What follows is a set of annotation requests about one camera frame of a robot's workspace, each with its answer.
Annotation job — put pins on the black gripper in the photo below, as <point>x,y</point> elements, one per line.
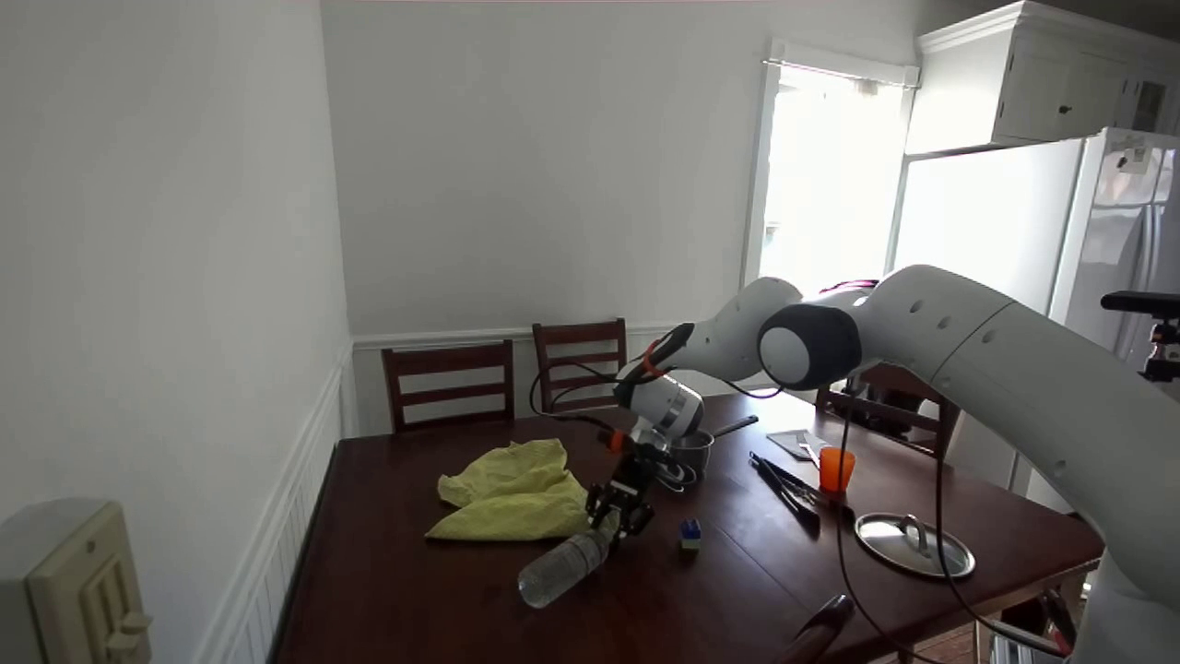
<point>659,461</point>

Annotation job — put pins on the clear plastic water bottle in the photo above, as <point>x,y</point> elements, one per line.
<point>555,577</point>

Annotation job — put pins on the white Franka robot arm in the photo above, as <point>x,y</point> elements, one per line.
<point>1044,380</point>

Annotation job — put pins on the small blue toy block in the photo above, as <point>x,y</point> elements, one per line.
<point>692,534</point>

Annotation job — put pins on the yellow cloth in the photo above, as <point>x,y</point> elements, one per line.
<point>519,501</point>

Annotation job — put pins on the black kitchen tongs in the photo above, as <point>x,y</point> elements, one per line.
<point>788,489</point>

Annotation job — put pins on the dark wooden dining chair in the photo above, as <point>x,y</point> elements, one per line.
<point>577,334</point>
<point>448,356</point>
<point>904,411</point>

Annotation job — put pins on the white paper card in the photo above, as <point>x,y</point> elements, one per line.
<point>799,444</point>

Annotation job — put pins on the orange plastic cup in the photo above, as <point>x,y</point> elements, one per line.
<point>837,474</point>

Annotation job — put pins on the metal pot lid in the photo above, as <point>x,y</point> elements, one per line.
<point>917,554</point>

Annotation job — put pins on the white refrigerator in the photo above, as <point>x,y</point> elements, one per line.
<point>984,208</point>

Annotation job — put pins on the bright window with frame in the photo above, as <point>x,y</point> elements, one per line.
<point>824,186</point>

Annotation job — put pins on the beige wall switch box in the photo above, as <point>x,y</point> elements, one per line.
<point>75,592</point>

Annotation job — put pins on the black camera on stand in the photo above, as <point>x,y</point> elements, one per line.
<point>1145,302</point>

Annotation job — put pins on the white wall cabinet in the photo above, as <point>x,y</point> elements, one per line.
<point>1044,75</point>

